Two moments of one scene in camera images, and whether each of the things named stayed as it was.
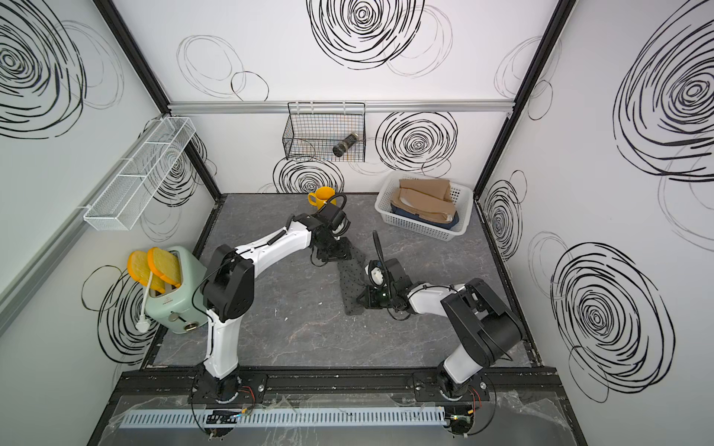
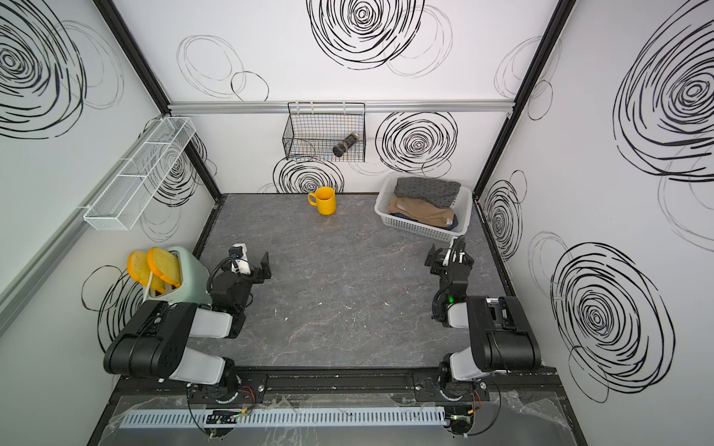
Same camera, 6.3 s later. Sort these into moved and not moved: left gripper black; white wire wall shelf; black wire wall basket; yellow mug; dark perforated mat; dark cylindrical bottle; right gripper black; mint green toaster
Moved: dark perforated mat; right gripper black; left gripper black
Not moved: yellow mug; dark cylindrical bottle; mint green toaster; black wire wall basket; white wire wall shelf
